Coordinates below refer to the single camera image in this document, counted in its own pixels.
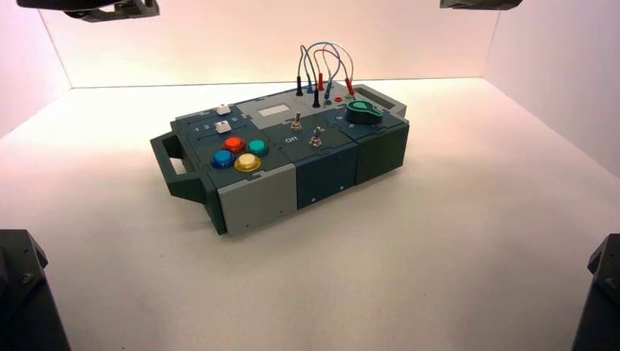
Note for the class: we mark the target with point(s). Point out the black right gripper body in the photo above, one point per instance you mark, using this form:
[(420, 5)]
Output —
[(479, 4)]

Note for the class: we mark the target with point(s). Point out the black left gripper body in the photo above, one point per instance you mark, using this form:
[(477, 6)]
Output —
[(131, 9)]

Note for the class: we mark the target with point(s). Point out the white slider knob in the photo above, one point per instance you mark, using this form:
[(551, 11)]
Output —
[(221, 127), (223, 109)]

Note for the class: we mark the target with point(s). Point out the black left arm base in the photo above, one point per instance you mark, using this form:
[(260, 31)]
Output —
[(24, 300)]

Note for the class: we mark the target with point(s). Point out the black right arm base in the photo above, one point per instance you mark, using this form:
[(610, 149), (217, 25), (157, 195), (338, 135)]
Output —
[(603, 300)]

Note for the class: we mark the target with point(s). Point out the green rotary knob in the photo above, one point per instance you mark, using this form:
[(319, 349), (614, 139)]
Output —
[(363, 113)]

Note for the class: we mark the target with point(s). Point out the red round push button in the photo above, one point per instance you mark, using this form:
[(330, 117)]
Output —
[(234, 144)]

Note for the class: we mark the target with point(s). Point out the white display window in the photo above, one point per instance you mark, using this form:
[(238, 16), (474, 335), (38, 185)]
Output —
[(273, 111)]

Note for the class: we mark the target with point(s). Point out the blue round push button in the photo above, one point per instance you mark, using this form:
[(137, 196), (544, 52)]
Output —
[(223, 158)]

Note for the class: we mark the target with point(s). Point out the teal round push button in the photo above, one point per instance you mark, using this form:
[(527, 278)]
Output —
[(258, 147)]

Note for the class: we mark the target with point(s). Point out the yellow round push button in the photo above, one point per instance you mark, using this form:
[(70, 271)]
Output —
[(247, 162)]

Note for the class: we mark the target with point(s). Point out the grey and teal control box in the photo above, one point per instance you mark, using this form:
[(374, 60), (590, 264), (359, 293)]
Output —
[(256, 198)]

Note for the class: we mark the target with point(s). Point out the metal toggle switch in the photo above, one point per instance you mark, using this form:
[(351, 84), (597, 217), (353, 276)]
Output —
[(296, 124), (316, 139)]

